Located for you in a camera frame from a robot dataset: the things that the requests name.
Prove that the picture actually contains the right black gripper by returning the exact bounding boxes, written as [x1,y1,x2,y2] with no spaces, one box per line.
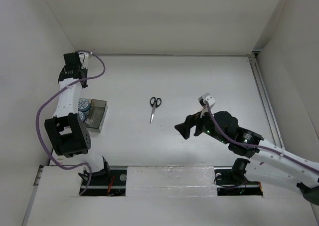
[174,105,229,145]

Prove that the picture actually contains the black handled scissors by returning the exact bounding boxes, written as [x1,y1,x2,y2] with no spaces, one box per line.
[150,97,161,123]

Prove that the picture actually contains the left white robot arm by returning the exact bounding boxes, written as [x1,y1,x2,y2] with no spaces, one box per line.
[44,51,103,158]

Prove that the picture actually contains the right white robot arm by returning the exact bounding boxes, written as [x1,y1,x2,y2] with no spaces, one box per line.
[174,111,319,205]

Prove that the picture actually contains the grey smoked plastic container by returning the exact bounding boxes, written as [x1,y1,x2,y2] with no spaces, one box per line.
[85,99,108,133]

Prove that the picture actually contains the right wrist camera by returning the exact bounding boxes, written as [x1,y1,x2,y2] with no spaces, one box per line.
[198,93,216,109]

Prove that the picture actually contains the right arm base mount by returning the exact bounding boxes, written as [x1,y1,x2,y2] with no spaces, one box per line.
[213,158,263,197]

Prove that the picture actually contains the aluminium rail right edge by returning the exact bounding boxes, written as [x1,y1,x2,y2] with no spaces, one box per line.
[248,54,285,149]

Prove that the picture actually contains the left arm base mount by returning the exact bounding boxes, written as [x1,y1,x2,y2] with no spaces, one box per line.
[82,166,127,197]

